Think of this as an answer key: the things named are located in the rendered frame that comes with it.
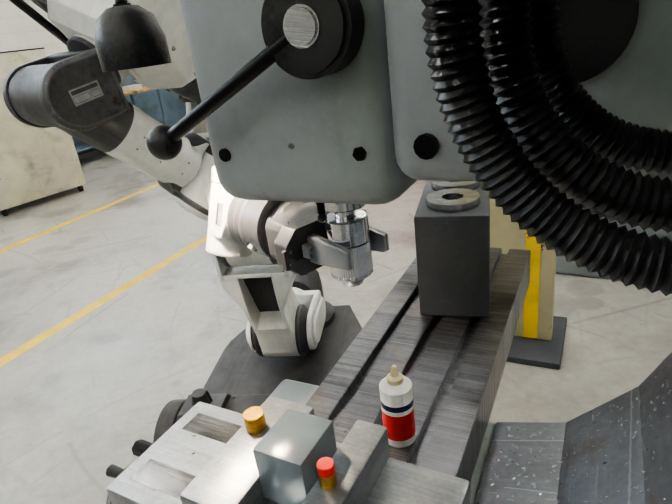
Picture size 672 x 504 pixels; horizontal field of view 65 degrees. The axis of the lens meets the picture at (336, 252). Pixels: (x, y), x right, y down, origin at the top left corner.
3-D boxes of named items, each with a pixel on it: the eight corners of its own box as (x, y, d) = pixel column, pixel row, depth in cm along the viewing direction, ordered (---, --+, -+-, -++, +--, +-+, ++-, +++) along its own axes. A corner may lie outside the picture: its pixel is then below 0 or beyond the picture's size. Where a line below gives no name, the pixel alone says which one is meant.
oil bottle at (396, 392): (379, 444, 66) (371, 372, 62) (390, 423, 69) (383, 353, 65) (410, 452, 64) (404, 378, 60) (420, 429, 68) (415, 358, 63)
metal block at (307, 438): (263, 497, 50) (252, 449, 48) (296, 453, 55) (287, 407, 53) (309, 515, 48) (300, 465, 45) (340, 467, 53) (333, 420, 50)
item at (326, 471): (316, 488, 47) (312, 467, 46) (325, 474, 49) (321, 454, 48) (332, 493, 47) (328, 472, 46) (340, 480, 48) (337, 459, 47)
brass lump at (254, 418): (241, 430, 55) (238, 417, 55) (254, 417, 57) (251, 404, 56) (258, 436, 54) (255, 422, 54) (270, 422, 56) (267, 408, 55)
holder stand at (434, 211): (419, 315, 93) (412, 209, 86) (430, 262, 113) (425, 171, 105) (490, 317, 90) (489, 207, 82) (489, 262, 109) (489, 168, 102)
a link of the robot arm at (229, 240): (242, 182, 64) (195, 171, 71) (233, 268, 66) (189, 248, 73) (312, 187, 71) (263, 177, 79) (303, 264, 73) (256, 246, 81)
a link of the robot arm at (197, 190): (233, 237, 84) (227, 219, 102) (267, 183, 84) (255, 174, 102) (173, 202, 81) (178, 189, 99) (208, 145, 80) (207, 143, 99)
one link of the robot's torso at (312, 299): (266, 323, 167) (259, 286, 162) (328, 321, 164) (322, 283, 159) (248, 362, 149) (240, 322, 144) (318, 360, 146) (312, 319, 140)
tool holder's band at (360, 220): (315, 227, 56) (314, 218, 56) (346, 213, 59) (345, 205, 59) (346, 235, 53) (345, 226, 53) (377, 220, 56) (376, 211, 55)
